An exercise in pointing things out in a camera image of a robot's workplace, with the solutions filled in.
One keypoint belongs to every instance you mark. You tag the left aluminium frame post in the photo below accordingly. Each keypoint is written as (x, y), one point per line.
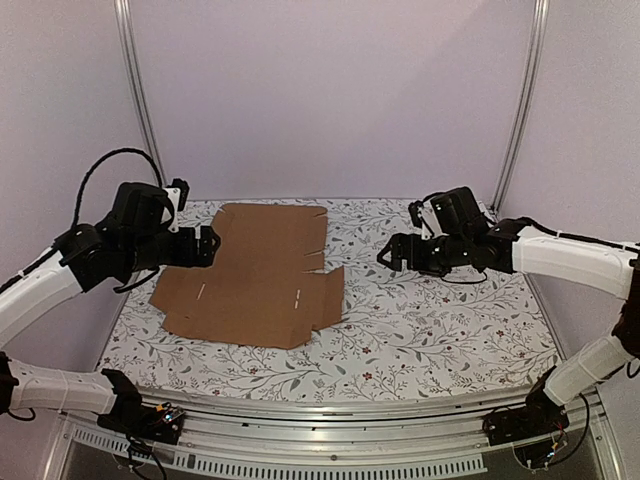
(124, 22)

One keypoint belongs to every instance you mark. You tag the right aluminium frame post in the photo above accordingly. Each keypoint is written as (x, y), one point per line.
(525, 99)

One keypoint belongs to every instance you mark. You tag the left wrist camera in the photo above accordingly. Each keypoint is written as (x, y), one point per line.
(176, 197)

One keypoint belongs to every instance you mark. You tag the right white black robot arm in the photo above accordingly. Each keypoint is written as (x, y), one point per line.
(452, 232)

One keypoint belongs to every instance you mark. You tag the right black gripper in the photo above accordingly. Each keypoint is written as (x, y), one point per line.
(407, 255)

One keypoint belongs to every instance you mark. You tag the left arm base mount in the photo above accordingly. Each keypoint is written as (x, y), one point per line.
(162, 423)

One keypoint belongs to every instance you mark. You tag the brown cardboard box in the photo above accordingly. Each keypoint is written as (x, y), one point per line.
(267, 286)

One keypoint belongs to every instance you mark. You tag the aluminium frame post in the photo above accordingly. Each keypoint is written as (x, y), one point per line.
(124, 22)
(525, 99)

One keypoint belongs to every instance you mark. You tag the floral patterned table mat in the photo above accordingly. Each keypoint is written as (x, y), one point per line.
(403, 336)

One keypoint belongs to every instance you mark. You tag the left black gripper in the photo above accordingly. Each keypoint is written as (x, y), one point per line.
(188, 257)

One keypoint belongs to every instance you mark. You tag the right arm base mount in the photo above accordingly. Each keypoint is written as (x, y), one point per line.
(535, 437)

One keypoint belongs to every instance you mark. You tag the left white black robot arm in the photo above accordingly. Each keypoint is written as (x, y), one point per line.
(139, 233)

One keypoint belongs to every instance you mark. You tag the front aluminium rail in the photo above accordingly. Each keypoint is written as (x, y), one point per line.
(438, 438)

